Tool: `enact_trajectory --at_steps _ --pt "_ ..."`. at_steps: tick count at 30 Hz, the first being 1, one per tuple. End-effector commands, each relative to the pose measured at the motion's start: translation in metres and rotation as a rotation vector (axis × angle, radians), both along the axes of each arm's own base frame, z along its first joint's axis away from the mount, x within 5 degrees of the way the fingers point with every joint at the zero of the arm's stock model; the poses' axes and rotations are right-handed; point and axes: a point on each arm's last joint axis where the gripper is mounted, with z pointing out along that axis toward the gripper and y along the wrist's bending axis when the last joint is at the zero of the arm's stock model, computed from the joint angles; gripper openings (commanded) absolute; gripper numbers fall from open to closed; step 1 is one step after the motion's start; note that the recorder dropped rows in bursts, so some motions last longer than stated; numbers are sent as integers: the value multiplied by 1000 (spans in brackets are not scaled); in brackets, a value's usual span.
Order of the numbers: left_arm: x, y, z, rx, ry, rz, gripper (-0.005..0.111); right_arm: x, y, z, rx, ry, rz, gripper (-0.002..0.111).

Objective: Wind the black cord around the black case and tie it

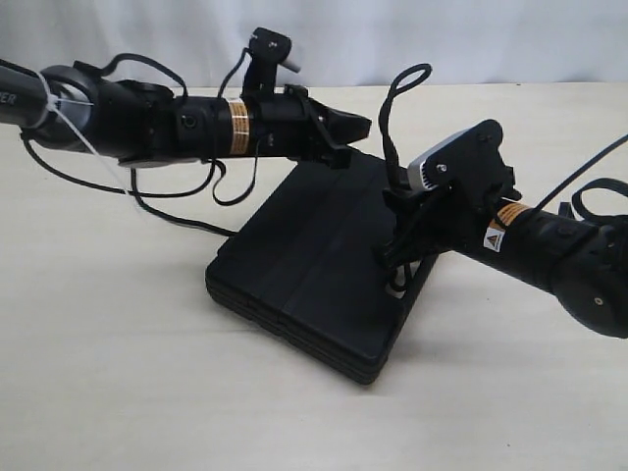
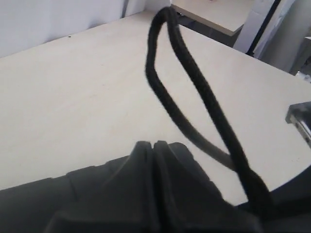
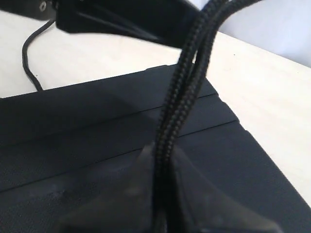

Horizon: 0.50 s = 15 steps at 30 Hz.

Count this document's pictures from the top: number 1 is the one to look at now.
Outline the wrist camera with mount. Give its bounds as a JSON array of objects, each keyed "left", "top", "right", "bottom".
[
  {"left": 242, "top": 26, "right": 302, "bottom": 94},
  {"left": 406, "top": 119, "right": 505, "bottom": 192}
]

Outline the black plastic carrying case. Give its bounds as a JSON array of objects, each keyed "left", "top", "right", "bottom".
[{"left": 205, "top": 154, "right": 435, "bottom": 385}]

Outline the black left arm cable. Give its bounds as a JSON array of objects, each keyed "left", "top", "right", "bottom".
[{"left": 19, "top": 51, "right": 261, "bottom": 207}]

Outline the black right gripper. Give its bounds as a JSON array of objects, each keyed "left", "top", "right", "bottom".
[{"left": 375, "top": 161, "right": 520, "bottom": 268}]

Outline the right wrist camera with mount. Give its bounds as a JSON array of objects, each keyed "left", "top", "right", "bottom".
[{"left": 406, "top": 119, "right": 505, "bottom": 192}]

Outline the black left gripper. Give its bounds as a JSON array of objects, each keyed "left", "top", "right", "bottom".
[{"left": 244, "top": 85, "right": 371, "bottom": 169}]

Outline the black cord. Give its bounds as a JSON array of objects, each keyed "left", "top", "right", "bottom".
[{"left": 131, "top": 62, "right": 433, "bottom": 295}]

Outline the white zip tie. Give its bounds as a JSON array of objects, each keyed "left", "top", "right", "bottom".
[{"left": 35, "top": 72, "right": 132, "bottom": 198}]

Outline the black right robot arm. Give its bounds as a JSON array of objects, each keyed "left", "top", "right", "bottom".
[{"left": 376, "top": 164, "right": 627, "bottom": 339}]

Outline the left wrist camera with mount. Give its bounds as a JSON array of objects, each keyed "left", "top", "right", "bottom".
[{"left": 242, "top": 26, "right": 302, "bottom": 94}]

